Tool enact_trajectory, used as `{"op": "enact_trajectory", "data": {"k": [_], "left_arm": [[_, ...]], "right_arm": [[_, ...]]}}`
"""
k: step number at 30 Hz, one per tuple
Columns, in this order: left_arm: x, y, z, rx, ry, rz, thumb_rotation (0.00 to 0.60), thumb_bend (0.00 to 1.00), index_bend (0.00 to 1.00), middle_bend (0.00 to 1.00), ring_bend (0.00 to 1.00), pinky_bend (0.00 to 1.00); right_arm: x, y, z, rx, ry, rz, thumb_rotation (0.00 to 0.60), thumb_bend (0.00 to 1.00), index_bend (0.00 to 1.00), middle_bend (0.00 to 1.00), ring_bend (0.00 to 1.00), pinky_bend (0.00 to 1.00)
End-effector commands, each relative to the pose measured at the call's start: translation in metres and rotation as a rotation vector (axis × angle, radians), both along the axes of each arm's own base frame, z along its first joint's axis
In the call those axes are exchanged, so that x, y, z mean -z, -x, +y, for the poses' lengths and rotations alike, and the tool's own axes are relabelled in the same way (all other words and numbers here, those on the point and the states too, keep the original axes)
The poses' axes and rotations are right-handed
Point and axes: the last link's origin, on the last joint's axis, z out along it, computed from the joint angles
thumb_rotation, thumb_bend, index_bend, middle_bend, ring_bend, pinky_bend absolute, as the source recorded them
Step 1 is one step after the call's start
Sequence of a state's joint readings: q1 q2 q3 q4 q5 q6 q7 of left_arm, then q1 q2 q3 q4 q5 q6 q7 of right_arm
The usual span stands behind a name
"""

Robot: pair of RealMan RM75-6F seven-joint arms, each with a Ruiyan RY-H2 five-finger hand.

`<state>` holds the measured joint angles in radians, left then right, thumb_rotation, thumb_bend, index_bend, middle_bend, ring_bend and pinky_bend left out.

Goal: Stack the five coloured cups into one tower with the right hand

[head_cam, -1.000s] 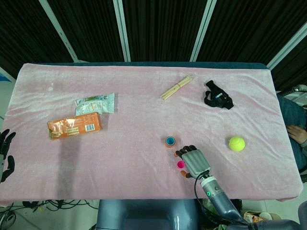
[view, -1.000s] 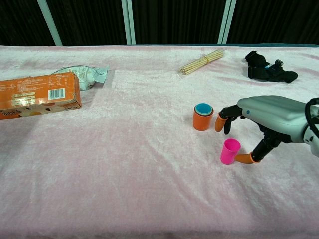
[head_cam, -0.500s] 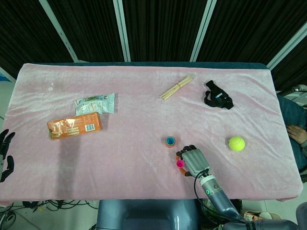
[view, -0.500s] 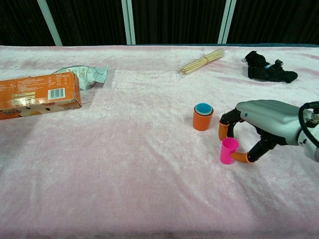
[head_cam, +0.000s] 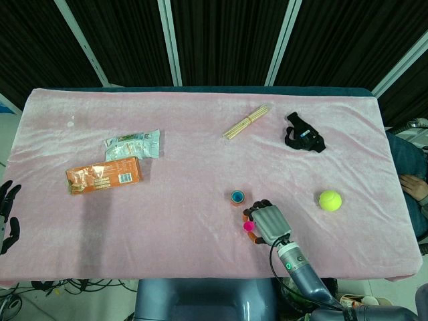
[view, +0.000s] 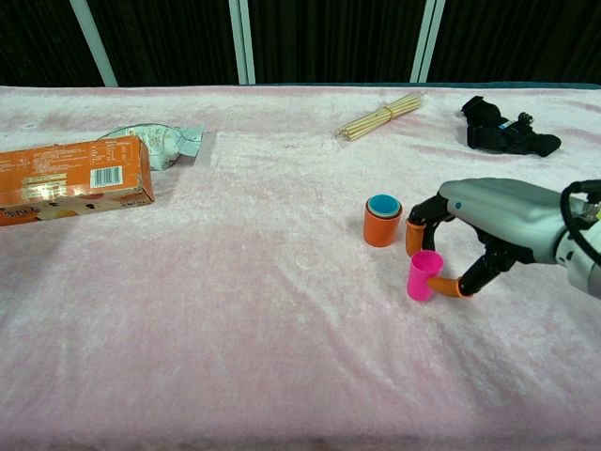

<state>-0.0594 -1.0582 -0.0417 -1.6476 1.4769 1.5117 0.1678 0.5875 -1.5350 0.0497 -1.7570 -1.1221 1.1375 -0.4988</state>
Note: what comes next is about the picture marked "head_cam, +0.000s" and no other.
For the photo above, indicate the bystander's blue jeans leg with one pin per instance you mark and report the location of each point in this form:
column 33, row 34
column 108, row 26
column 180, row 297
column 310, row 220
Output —
column 404, row 154

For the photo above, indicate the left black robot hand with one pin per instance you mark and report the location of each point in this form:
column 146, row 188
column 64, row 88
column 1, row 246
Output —
column 8, row 197

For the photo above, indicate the pink plastic cup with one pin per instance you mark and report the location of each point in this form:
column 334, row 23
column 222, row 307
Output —
column 248, row 226

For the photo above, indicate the light blue plastic cup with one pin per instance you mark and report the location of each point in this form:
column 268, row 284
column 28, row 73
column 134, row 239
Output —
column 237, row 196

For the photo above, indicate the white metal frame post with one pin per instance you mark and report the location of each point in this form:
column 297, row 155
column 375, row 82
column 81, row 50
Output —
column 401, row 60
column 83, row 43
column 170, row 43
column 282, row 43

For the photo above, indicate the blue-grey robot torso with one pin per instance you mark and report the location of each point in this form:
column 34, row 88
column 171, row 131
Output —
column 200, row 301

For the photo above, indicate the snack packets on floor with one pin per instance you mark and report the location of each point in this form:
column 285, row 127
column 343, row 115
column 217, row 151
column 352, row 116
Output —
column 357, row 300

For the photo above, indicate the orange snack box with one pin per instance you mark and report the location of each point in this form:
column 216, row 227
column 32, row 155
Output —
column 103, row 175

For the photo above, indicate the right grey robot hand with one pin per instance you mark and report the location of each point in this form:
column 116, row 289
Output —
column 271, row 224

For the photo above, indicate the pink plush table cloth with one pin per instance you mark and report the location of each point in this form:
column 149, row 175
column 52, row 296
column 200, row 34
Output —
column 150, row 227

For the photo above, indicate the bystander's bare hand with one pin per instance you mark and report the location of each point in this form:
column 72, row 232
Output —
column 413, row 185

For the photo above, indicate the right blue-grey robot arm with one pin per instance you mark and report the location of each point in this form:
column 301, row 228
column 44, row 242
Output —
column 304, row 277

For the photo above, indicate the orange plastic cup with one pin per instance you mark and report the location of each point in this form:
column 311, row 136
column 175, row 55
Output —
column 236, row 204

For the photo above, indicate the yellow-green tennis ball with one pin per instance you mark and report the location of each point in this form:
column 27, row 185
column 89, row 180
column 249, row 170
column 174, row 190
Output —
column 330, row 200

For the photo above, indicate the green white snack packet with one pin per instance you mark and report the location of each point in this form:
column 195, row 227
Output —
column 133, row 145

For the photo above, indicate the bundle of wooden sticks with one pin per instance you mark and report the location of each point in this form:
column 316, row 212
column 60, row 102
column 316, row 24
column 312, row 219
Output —
column 245, row 122

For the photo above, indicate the black pleated curtain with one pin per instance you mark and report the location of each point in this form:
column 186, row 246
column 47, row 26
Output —
column 227, row 40

